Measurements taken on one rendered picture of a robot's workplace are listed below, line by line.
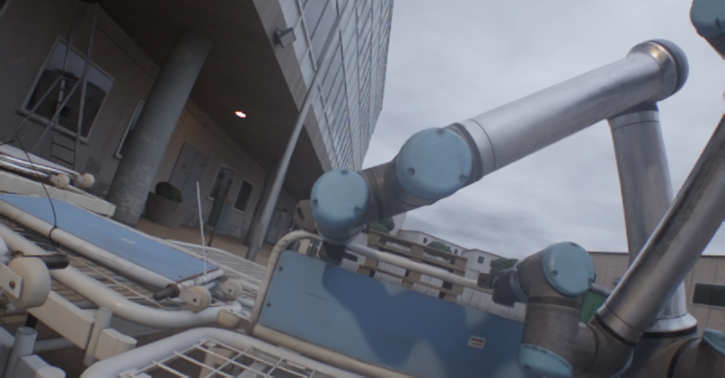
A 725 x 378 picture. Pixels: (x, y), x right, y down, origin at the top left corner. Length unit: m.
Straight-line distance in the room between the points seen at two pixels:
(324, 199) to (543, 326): 0.39
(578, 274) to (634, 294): 0.11
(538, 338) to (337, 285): 0.48
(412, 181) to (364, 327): 0.52
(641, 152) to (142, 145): 6.12
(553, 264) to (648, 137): 0.39
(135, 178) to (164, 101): 1.26
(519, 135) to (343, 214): 0.28
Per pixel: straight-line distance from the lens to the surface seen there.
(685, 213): 0.73
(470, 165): 0.52
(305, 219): 0.78
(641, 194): 0.91
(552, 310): 0.66
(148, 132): 6.39
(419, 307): 0.95
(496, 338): 1.00
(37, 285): 0.54
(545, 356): 0.66
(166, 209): 9.47
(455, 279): 0.96
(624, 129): 0.93
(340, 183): 0.62
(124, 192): 6.35
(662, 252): 0.73
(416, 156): 0.50
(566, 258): 0.67
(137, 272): 1.05
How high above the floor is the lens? 0.75
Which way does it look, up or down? 10 degrees up
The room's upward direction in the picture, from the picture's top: 18 degrees clockwise
